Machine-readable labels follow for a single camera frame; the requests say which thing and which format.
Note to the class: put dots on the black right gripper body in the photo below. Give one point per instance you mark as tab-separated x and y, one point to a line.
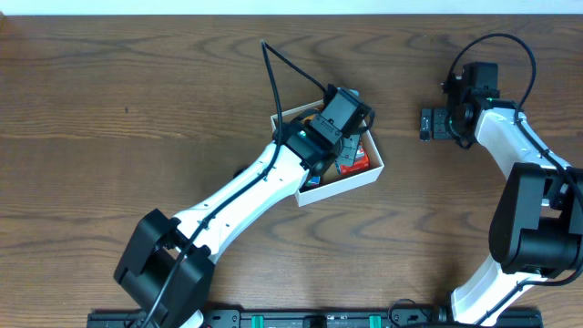
426	124

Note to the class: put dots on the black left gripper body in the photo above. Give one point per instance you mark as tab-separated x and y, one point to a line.
351	148

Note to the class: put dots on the red toy fire truck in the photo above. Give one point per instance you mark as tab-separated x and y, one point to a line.
361	163

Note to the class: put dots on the white cardboard box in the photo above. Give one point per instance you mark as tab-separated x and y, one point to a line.
333	183

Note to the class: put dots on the colourful puzzle cube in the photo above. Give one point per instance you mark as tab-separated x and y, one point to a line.
313	182

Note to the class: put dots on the yellow rubber toy animal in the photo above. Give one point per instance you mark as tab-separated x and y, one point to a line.
304	119

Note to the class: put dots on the black round cap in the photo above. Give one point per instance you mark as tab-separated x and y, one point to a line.
238	172

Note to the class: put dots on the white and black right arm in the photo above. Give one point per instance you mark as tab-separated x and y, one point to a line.
535	236

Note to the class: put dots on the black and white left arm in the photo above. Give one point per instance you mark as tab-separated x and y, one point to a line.
168	264

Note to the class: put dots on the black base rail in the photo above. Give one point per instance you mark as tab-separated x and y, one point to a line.
402	316

